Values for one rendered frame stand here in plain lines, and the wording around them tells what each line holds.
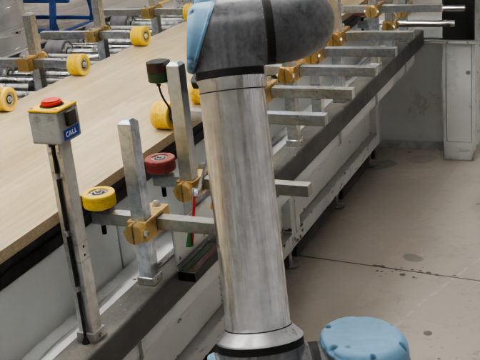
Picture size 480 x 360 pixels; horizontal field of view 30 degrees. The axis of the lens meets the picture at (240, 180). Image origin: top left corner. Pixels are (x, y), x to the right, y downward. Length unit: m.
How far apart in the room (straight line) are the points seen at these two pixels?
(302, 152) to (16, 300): 1.23
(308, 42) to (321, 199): 2.46
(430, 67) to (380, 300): 1.73
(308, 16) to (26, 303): 0.98
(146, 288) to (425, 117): 2.99
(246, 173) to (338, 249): 2.40
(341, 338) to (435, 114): 3.43
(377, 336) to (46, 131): 0.73
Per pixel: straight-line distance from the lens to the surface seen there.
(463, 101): 4.70
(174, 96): 2.22
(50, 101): 1.77
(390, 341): 1.54
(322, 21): 1.53
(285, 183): 2.23
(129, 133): 2.01
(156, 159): 2.36
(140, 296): 2.11
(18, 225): 2.09
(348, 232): 4.00
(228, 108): 1.46
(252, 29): 1.47
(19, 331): 2.11
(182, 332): 2.88
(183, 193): 2.27
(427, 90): 4.85
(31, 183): 2.34
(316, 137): 3.08
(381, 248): 3.84
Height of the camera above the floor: 1.67
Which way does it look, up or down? 21 degrees down
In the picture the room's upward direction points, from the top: 6 degrees counter-clockwise
